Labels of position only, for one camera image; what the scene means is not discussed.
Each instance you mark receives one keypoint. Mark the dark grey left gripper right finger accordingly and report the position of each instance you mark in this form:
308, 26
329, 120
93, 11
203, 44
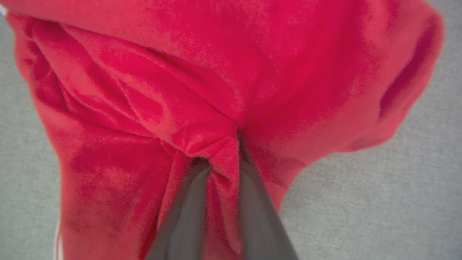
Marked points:
260, 224

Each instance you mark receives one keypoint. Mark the red and white basketball jersey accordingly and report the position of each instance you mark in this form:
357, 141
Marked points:
223, 72

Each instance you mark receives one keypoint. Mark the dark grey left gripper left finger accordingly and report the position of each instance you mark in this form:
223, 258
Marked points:
184, 224

